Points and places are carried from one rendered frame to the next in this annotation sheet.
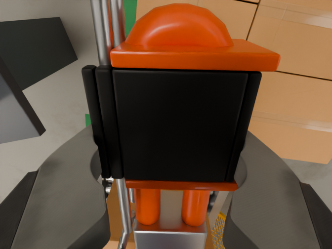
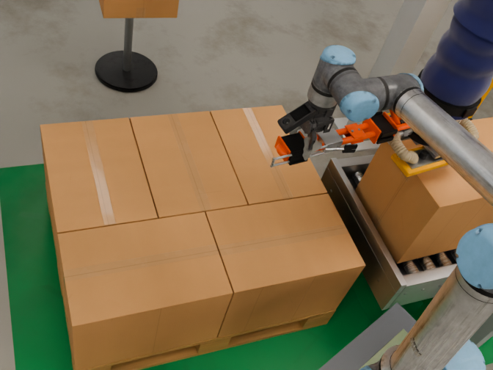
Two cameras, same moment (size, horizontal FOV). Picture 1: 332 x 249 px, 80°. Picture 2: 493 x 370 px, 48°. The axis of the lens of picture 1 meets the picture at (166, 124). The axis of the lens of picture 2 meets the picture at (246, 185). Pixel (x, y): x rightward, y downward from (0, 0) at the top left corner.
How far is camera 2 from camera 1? 1.66 m
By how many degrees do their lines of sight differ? 31
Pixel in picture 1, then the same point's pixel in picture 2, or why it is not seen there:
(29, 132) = (400, 311)
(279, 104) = (258, 163)
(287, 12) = (199, 191)
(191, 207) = not seen: hidden behind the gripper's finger
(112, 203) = (419, 223)
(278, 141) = not seen: hidden behind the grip
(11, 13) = not seen: outside the picture
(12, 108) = (384, 325)
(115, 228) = (425, 201)
